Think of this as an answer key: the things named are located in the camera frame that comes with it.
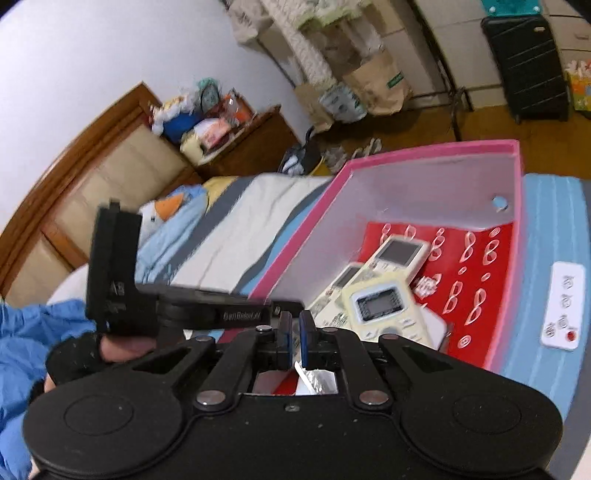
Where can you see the white printed box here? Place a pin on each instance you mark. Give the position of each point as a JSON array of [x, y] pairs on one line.
[[205, 138]]

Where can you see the black bag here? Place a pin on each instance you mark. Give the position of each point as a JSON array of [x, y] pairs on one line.
[[300, 159]]

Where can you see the blue cloth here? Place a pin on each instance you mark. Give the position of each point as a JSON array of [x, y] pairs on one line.
[[27, 341]]

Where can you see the silver thin object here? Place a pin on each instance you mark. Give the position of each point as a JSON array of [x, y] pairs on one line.
[[316, 383]]

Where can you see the grey shoe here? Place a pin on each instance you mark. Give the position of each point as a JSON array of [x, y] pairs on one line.
[[334, 157], [367, 147]]

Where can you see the blue pouch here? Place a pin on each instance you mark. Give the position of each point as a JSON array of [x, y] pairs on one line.
[[182, 127]]

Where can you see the brown paper bag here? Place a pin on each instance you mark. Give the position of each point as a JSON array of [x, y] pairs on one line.
[[376, 83]]

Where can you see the colourful bag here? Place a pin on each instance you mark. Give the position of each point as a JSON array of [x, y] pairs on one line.
[[579, 85]]

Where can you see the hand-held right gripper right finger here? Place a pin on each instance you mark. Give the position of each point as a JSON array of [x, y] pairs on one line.
[[305, 337]]

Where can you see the white remote control grey screen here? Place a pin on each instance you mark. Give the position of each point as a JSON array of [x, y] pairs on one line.
[[401, 254]]

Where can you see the person's left hand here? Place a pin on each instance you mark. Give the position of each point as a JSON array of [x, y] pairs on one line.
[[76, 360]]

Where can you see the teal item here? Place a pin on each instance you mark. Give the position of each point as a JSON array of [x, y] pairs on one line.
[[510, 7]]

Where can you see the black metal stand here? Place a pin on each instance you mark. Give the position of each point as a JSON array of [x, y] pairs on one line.
[[455, 106]]

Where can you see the white tissue pack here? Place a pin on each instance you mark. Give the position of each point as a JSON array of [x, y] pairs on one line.
[[344, 101]]

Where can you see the white remote control red button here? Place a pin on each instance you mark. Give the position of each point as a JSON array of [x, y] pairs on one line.
[[572, 314]]

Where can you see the red package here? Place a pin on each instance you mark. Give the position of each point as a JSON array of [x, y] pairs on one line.
[[235, 108]]

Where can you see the cream remote control wide screen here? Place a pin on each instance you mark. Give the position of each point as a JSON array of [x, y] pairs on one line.
[[378, 307]]

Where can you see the red patterned sheet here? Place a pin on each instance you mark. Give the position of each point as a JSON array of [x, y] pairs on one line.
[[480, 295]]

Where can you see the striped blanket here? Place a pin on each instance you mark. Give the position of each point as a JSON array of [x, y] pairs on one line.
[[277, 203]]

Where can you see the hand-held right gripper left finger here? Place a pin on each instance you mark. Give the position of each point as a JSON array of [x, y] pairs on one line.
[[286, 337]]

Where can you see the blue penguin plush toy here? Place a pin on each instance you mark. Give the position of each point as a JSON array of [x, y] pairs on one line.
[[171, 221]]

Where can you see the black suitcase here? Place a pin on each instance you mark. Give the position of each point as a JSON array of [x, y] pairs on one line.
[[526, 69]]

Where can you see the teal round object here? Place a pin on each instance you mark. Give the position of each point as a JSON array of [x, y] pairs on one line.
[[208, 92]]

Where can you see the wooden padded headboard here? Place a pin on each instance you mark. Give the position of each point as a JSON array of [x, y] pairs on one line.
[[101, 184]]

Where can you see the wooden nightstand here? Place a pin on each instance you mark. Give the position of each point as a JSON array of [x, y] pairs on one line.
[[258, 143]]

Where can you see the pink storage box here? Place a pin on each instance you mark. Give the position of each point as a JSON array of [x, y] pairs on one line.
[[438, 194]]

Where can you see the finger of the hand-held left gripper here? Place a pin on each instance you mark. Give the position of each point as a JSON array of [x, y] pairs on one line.
[[240, 316]]

